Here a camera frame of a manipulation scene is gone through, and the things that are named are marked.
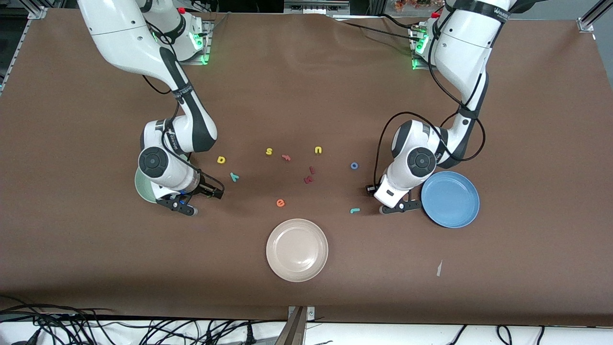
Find green plate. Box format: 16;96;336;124
135;165;159;204

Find blue plate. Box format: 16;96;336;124
420;171;480;229

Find beige plate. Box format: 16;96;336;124
266;218;329;283

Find orange artificial flowers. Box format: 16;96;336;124
395;0;434;11

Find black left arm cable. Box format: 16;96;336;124
375;19;487;190

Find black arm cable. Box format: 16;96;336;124
375;19;487;190
143;74;226;192

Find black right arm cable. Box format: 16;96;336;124
143;74;226;192

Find silver bracket plate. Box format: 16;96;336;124
288;306;316;322

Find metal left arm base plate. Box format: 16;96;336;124
410;26;439;71

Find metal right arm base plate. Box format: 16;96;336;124
177;19;212;66

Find black power cable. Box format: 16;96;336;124
341;21;420;43
378;13;434;30

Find dark metal mount post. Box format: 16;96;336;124
274;306;307;345

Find black cable bundle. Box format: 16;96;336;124
0;295;269;345

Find aluminium frame profile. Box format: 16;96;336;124
577;0;613;33
0;0;48;94

